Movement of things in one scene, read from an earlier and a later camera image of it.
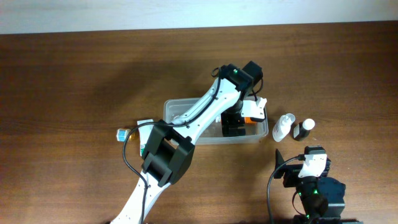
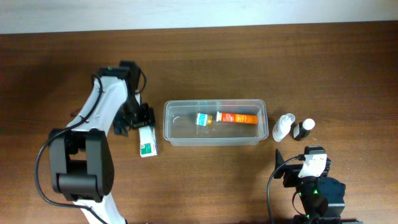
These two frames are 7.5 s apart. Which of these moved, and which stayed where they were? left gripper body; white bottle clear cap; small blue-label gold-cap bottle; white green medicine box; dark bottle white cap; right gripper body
Moved: left gripper body; small blue-label gold-cap bottle
Stayed: right gripper body; white bottle clear cap; dark bottle white cap; white green medicine box
